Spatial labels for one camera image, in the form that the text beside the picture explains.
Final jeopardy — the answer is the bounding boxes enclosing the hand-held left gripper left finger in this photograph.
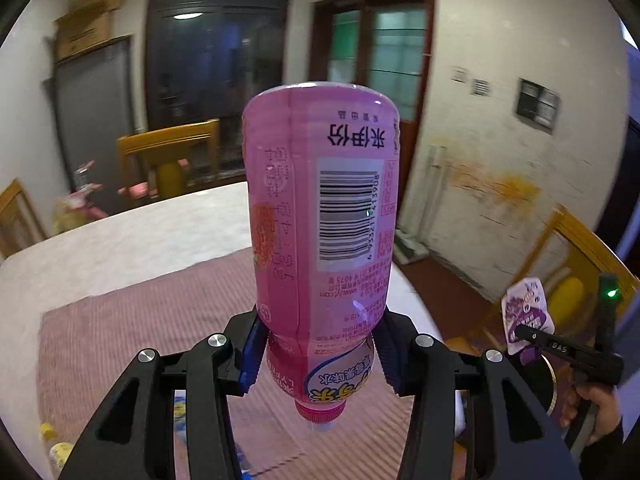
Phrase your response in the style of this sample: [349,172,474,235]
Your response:
[57,305,262,480]

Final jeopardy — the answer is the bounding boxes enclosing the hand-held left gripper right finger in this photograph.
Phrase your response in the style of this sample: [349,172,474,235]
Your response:
[374,307,583,480]

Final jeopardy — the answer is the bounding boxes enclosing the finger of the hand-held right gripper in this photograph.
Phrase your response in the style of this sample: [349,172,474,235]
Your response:
[515,325,583,358]

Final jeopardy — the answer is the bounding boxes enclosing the round black trash bin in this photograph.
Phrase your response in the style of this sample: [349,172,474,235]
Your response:
[537,355,572,420]

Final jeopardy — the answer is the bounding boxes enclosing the purple jelly cup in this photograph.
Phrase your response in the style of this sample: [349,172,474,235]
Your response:
[501,276,557,367]

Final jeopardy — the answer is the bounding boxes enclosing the pink drink bottle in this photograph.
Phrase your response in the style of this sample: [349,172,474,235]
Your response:
[241,80,401,433]

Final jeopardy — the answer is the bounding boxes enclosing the person's right hand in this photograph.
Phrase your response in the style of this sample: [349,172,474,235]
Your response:
[560,382,626,448]

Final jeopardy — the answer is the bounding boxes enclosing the yellow chair cushion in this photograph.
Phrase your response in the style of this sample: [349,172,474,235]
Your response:
[547,276,587,332]
[157,159,184,199]

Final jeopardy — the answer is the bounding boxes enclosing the blue yellow snack packet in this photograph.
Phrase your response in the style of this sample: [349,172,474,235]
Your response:
[172,393,191,444]

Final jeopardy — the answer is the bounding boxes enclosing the pink striped table mat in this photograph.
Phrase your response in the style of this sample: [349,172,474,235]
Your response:
[37,247,422,480]

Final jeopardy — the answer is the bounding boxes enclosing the wooden dining chair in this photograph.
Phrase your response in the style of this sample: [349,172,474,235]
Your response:
[0,178,49,262]
[116,119,223,202]
[445,204,640,361]

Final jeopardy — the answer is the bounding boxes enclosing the floor scale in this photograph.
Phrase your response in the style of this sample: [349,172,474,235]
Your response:
[392,230,429,267]

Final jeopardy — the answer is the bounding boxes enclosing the pink cloth on chair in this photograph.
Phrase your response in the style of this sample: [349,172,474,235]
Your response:
[117,182,152,200]

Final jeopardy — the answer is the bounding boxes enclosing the yellow bottle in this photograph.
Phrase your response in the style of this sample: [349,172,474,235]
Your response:
[39,422,77,479]

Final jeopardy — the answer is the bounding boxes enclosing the grey cabinet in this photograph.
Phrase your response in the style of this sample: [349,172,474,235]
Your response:
[42,35,139,217]

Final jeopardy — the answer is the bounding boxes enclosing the dark sliding glass door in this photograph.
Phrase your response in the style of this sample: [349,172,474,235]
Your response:
[145,0,294,182]

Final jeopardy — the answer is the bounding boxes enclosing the wooden door with glass panes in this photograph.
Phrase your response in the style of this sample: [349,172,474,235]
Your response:
[310,0,437,213]

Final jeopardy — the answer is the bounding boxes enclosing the cardboard box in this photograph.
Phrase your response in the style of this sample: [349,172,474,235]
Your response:
[54,0,129,64]

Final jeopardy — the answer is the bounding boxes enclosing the white wall pipes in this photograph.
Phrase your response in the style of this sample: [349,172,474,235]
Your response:
[422,145,449,247]

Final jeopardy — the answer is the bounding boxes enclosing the grey wall intercom panel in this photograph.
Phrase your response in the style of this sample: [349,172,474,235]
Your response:
[515,78,560,134]

